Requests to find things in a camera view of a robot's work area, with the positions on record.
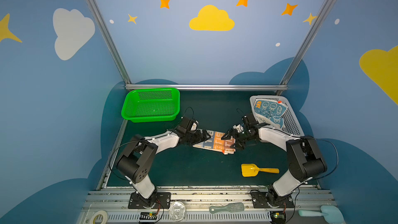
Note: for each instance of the teal owl pattern towel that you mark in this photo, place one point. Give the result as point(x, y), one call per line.
point(270, 112)

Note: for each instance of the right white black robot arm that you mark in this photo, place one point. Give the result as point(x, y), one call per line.
point(305, 160)

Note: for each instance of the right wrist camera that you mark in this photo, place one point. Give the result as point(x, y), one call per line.
point(239, 128)

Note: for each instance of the clear round lid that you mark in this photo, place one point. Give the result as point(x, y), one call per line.
point(177, 211)

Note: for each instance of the small circuit board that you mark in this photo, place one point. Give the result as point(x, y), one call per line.
point(278, 218)
point(147, 218)

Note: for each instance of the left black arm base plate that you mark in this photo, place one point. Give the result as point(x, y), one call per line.
point(156, 200)

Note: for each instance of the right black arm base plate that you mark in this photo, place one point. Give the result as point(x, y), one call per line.
point(270, 200)

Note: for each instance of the aluminium frame post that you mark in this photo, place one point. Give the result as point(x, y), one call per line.
point(94, 9)
point(309, 38)

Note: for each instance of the green plastic basket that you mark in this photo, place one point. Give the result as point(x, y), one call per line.
point(151, 105)

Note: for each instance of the aluminium rear frame bar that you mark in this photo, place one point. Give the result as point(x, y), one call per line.
point(210, 87)

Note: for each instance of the mint green spatula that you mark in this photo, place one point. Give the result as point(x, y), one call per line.
point(331, 214)

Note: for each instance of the right small circuit board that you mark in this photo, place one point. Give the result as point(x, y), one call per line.
point(278, 218)

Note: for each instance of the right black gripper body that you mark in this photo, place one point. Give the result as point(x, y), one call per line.
point(239, 135)

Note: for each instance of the aluminium front rail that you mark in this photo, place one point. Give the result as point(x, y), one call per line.
point(198, 199)

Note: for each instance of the left small circuit board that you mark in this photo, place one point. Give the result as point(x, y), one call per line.
point(147, 218)

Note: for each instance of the striped rabbit text towel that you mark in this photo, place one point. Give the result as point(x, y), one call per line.
point(215, 143)

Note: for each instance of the white tape roll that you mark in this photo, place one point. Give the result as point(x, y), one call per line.
point(99, 217)

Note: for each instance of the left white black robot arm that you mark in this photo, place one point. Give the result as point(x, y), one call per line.
point(137, 157)

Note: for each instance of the grey green brush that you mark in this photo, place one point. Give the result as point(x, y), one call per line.
point(230, 208)

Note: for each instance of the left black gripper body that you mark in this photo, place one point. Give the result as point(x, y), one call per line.
point(197, 135)

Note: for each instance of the aluminium left frame post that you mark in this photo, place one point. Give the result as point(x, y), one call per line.
point(94, 9)

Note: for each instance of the aluminium right frame post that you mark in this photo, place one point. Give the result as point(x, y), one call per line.
point(309, 38)

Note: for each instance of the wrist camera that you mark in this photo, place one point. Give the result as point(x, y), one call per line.
point(239, 128)
point(189, 124)

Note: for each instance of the grey plastic basket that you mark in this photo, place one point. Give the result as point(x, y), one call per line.
point(291, 129)

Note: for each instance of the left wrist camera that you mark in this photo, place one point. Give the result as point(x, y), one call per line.
point(189, 124)

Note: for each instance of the yellow toy shovel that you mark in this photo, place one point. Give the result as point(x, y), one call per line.
point(251, 170)

